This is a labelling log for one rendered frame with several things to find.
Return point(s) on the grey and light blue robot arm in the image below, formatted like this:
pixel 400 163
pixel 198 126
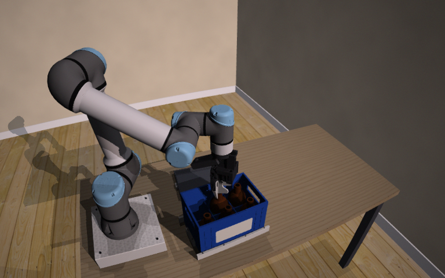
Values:
pixel 77 83

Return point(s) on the blue plastic crate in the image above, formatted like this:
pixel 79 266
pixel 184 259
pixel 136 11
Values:
pixel 228 228

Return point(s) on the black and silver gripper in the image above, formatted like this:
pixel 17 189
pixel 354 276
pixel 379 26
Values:
pixel 224 173

